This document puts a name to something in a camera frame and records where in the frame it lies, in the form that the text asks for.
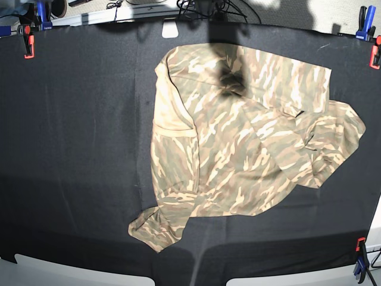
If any blue orange clamp bottom right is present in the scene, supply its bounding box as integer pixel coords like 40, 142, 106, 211
353, 237, 369, 284

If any black cable bundle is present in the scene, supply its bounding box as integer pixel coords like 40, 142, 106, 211
176, 0, 249, 22

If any black table cloth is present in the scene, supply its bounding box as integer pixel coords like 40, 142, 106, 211
1, 21, 380, 285

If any camouflage t-shirt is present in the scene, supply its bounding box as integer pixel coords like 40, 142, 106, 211
128, 43, 366, 252

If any red black clamp right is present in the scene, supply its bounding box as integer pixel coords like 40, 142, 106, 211
369, 35, 381, 70

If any blue clamp top left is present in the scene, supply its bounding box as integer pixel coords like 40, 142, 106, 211
29, 1, 53, 31

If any blue clamp top right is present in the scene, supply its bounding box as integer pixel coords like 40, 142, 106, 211
355, 5, 376, 41

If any red black clamp left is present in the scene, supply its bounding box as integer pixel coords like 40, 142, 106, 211
17, 24, 35, 59

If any red black clamp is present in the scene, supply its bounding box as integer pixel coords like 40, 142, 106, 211
17, 24, 35, 59
369, 35, 381, 70

